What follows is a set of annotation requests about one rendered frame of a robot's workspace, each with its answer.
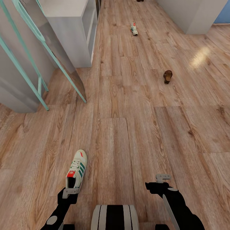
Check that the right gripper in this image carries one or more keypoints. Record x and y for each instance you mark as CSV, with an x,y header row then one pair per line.
x,y
155,187

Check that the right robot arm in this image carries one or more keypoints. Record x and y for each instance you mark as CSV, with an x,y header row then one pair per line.
x,y
180,214

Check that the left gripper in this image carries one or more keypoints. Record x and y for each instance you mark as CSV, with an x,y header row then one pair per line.
x,y
72,199

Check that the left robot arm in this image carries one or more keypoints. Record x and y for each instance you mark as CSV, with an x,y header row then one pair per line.
x,y
65,198

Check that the gym shoe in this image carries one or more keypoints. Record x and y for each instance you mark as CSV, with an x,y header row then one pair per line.
x,y
133,29
74,177

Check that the robot trunk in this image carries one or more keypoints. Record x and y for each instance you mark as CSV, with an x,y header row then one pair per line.
x,y
115,217

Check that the sofa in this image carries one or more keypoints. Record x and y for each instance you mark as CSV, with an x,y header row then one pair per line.
x,y
224,16

